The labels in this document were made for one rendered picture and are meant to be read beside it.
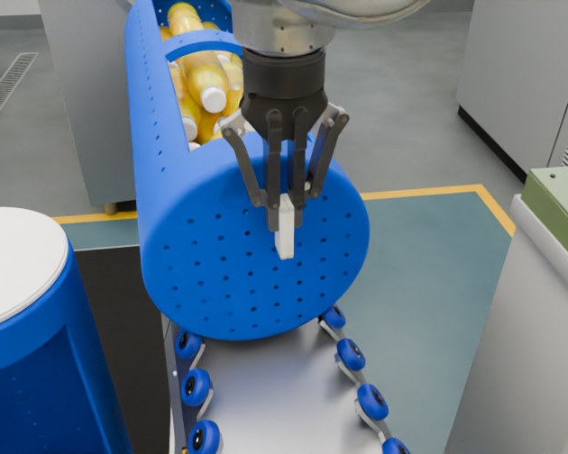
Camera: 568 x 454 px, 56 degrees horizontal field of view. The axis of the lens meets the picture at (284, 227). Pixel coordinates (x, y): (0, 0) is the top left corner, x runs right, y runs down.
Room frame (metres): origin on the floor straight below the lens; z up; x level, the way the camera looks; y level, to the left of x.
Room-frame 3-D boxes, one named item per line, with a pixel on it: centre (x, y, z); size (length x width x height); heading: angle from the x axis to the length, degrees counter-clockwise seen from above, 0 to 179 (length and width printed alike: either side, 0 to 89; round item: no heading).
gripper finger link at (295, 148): (0.48, -0.01, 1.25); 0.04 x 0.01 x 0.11; 15
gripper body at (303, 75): (0.48, 0.00, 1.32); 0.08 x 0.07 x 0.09; 105
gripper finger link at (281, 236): (0.48, 0.00, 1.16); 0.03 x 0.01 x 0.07; 15
